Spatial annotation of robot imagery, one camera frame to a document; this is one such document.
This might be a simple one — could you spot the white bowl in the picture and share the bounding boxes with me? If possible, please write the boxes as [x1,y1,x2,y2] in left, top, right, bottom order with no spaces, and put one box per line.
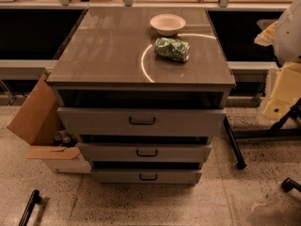
[150,14,186,37]

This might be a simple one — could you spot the grey bottom drawer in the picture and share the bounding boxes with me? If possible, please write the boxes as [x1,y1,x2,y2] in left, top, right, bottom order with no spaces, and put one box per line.
[91,169,202,185]

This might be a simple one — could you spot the grey drawer cabinet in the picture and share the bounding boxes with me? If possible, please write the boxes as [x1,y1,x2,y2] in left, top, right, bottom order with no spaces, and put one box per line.
[47,7,235,170]

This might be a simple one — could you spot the black bottom drawer handle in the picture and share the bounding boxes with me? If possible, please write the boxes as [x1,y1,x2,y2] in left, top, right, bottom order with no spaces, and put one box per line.
[139,173,158,181]

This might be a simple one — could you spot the open cardboard box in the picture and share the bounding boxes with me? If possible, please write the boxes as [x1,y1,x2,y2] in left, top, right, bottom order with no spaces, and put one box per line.
[8,74,90,173]

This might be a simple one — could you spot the grey drawer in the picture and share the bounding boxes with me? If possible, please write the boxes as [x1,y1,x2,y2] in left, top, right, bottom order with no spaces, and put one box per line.
[91,169,202,185]
[57,107,225,137]
[78,143,212,163]

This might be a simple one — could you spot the black bar lower left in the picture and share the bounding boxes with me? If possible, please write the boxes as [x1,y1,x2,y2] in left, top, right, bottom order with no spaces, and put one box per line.
[18,189,41,226]

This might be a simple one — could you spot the black drawer handle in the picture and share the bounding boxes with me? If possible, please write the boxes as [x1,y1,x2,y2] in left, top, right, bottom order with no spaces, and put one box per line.
[135,150,158,157]
[128,117,156,126]
[139,173,158,181]

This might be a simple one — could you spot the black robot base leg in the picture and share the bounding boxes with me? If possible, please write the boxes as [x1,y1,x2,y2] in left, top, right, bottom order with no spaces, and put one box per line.
[223,99,301,170]

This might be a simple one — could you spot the black top drawer handle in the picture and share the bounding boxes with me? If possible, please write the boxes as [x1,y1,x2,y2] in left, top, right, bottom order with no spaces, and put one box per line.
[128,117,156,126]

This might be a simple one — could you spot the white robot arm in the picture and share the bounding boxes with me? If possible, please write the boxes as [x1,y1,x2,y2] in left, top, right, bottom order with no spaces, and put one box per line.
[255,0,301,121]

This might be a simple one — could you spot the grey middle drawer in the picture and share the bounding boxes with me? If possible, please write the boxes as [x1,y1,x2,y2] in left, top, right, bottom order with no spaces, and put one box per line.
[78,143,212,163]

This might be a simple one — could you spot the black middle drawer handle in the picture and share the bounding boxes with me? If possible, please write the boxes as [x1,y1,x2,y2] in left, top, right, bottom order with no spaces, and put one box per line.
[135,150,158,157]

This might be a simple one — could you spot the crushed green can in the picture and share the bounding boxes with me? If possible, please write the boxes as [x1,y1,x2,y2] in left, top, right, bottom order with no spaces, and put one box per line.
[154,38,190,62]

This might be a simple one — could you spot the black caster leg right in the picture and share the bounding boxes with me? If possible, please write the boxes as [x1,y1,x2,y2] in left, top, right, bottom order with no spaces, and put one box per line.
[281,178,301,192]

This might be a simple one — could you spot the cans inside cardboard box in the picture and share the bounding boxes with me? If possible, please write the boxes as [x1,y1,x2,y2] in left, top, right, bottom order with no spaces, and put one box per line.
[54,130,71,145]

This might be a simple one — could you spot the grey top drawer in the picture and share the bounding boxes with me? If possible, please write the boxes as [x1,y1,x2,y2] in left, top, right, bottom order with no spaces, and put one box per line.
[57,107,225,137]

